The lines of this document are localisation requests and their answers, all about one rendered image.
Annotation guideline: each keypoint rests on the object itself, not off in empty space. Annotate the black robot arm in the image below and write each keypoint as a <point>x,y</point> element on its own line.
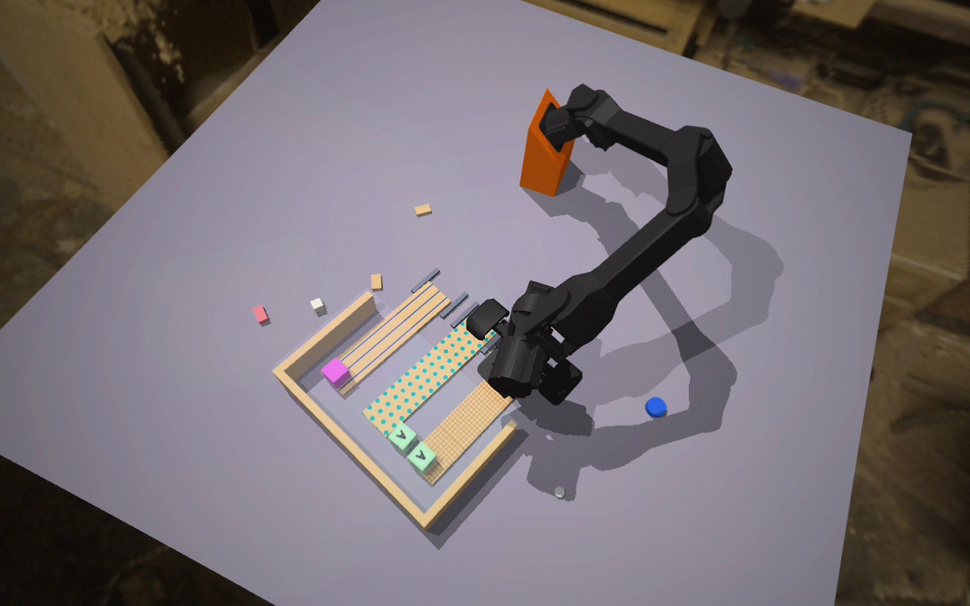
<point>583,305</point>

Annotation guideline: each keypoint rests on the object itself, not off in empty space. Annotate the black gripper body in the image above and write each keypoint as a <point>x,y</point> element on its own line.
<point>556,383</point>

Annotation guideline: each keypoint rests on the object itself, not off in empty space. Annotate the pale yellow flat strip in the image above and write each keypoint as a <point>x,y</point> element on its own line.
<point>460,345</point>

